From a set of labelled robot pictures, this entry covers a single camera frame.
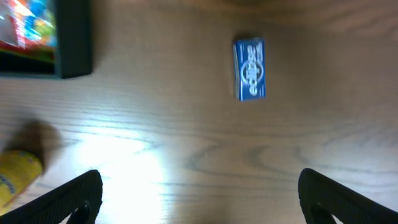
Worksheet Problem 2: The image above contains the yellow round gum container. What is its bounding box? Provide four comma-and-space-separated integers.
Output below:
1, 151, 44, 215

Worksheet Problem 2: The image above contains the Haribo gummy candy bag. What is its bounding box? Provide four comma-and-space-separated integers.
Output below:
1, 0, 57, 63

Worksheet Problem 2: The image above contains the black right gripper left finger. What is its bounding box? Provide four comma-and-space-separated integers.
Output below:
1, 170, 103, 224

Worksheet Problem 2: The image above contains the blue Eclipse mint pack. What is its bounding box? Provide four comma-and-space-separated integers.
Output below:
233, 37, 267, 101

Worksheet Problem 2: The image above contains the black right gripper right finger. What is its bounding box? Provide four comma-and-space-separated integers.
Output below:
298, 168, 397, 224

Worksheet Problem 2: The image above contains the dark green open box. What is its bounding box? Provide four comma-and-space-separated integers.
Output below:
1, 0, 93, 79

